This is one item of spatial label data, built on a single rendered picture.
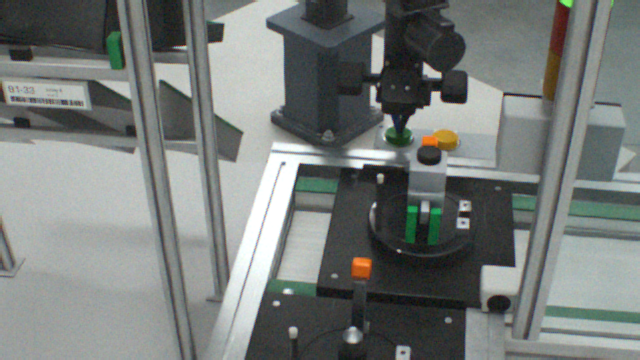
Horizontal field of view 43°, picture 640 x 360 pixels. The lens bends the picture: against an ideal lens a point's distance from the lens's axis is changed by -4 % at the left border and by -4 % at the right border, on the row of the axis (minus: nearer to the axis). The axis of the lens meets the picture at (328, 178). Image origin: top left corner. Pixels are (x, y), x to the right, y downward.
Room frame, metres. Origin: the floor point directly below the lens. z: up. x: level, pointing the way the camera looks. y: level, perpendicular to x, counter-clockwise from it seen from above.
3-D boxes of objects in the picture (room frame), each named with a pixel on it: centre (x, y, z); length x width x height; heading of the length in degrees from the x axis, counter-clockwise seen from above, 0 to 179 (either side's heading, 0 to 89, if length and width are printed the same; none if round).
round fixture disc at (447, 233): (0.82, -0.12, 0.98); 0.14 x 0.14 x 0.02
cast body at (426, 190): (0.81, -0.12, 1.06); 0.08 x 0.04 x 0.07; 173
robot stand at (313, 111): (1.24, 0.00, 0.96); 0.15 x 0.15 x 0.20; 46
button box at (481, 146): (1.03, -0.17, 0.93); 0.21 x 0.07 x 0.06; 82
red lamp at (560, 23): (0.69, -0.23, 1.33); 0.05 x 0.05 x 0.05
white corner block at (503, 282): (0.71, -0.20, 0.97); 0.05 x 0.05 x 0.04; 82
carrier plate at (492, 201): (0.82, -0.12, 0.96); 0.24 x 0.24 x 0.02; 82
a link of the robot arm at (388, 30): (1.04, -0.10, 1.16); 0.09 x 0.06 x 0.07; 28
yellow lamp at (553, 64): (0.69, -0.23, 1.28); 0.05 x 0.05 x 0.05
